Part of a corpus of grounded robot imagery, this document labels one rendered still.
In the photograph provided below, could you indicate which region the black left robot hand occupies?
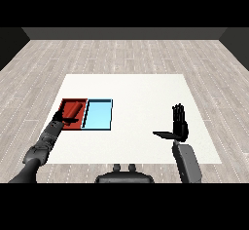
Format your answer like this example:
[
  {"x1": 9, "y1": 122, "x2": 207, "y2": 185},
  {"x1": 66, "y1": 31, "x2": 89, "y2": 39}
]
[{"x1": 52, "y1": 108, "x2": 81, "y2": 128}]

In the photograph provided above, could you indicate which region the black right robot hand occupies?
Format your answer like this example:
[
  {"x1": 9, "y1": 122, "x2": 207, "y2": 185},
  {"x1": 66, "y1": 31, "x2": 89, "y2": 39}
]
[{"x1": 152, "y1": 102, "x2": 190, "y2": 143}]

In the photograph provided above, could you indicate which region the small red can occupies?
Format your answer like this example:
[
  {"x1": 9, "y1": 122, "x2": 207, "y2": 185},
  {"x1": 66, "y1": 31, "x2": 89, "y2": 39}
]
[{"x1": 66, "y1": 101, "x2": 85, "y2": 120}]

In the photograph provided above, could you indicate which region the red shallow open box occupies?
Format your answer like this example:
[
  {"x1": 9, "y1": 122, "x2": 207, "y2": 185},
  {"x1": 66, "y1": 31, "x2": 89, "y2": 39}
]
[{"x1": 58, "y1": 97, "x2": 89, "y2": 131}]

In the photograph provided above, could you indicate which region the light blue shallow open box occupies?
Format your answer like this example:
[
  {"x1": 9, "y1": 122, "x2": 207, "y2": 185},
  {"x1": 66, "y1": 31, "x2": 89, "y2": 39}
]
[{"x1": 81, "y1": 98, "x2": 114, "y2": 132}]

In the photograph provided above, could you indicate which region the dark grey robot body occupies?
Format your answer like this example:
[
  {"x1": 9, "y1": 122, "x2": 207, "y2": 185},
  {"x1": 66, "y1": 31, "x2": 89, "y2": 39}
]
[{"x1": 94, "y1": 164, "x2": 156, "y2": 184}]

